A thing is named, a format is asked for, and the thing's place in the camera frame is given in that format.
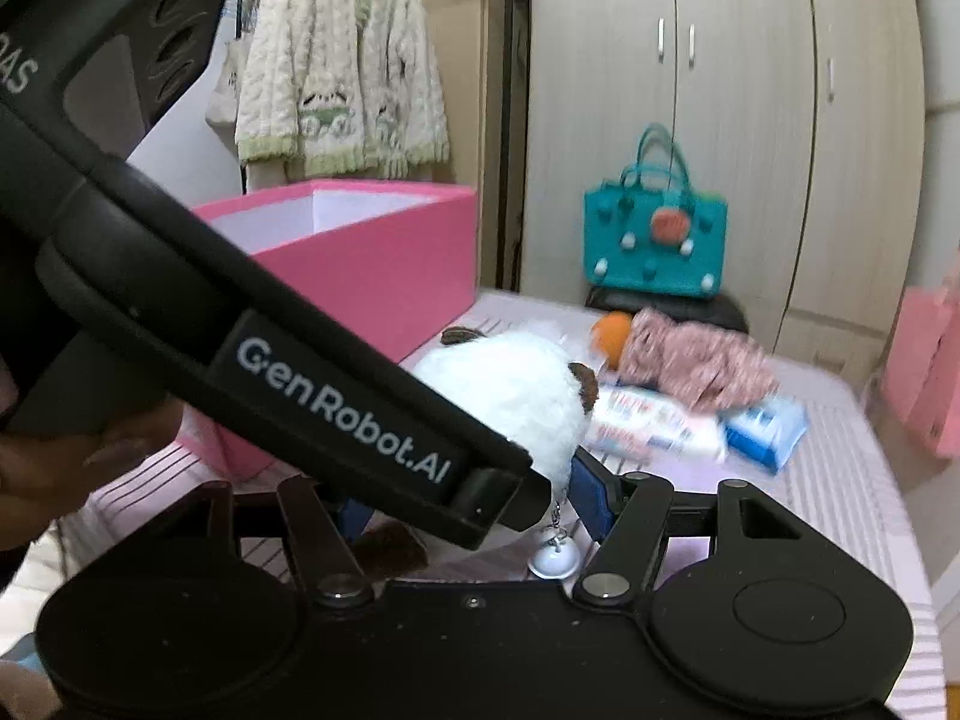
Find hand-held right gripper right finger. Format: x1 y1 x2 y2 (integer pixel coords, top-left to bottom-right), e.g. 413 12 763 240
566 450 805 610

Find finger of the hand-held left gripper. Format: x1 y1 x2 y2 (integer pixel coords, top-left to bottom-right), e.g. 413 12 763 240
448 463 554 551

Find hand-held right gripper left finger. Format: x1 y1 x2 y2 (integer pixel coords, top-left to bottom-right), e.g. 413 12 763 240
180 474 377 608

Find white plush toy brown ears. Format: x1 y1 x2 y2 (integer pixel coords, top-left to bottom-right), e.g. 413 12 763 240
352 325 601 582

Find red orange plush ball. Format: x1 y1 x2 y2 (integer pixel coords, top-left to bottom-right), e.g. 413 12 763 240
590 311 635 371

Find pink floral scrunchie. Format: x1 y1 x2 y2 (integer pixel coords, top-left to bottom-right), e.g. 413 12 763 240
619 307 781 416

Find pink cardboard box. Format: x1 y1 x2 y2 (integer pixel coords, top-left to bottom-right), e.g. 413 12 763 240
180 180 479 482

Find person's left hand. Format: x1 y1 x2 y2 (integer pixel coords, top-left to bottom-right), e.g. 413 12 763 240
0 397 186 552

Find white red tissue packet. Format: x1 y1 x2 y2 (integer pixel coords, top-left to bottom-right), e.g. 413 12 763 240
581 382 728 463

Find blue wet wipes packet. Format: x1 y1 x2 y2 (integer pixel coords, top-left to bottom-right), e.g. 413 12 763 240
718 395 810 475

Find white canvas tote bag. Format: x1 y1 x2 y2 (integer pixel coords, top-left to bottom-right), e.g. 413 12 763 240
205 34 253 129

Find black suitcase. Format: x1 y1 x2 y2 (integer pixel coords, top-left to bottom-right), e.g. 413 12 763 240
585 285 751 335

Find pink striped bed sheet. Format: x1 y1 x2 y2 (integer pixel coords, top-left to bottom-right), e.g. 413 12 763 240
0 289 935 720

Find teal handbag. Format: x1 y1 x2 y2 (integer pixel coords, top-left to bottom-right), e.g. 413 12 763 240
583 122 731 302

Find white fluffy cardigan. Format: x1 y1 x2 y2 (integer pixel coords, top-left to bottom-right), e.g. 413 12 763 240
234 0 452 180

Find pink paper bag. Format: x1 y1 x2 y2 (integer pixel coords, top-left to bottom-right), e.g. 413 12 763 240
879 285 960 459

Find black vertical strip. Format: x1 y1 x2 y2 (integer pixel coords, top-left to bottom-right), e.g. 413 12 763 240
502 0 532 292

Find beige wardrobe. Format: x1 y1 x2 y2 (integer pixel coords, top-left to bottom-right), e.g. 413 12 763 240
517 0 938 385

